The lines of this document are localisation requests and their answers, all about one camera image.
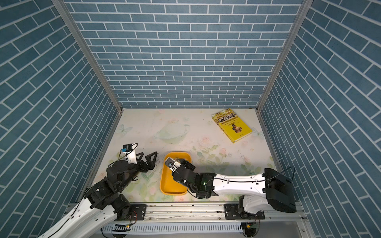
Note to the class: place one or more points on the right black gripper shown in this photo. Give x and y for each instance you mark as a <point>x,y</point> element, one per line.
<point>189,165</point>

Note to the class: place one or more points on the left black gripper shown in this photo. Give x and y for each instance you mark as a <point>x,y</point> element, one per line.
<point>145,168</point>

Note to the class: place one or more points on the yellow plastic storage tray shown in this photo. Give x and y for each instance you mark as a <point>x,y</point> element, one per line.
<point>167,185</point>

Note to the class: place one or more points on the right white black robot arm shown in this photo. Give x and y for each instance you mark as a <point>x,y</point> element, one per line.
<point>270,189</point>

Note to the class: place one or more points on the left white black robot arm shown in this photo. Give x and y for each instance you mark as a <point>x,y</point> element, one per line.
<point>104,202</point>

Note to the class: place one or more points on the yellow paperback book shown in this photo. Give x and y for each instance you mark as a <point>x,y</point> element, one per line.
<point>232,125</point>

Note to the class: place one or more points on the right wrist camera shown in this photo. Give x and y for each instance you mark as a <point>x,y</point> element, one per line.
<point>173,166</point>

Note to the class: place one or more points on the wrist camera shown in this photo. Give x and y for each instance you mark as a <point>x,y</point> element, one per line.
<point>173,166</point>
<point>128,153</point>

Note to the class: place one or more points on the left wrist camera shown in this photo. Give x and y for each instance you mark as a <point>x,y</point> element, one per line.
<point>128,153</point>

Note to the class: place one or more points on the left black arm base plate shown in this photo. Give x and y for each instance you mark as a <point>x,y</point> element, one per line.
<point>136,212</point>

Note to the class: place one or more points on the aluminium mounting rail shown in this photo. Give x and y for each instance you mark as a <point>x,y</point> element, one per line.
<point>215,211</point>

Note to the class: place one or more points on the white slotted cable duct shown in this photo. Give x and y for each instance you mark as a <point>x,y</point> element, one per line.
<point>175,228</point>

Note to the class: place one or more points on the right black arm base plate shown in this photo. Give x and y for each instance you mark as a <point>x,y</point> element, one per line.
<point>233,211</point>

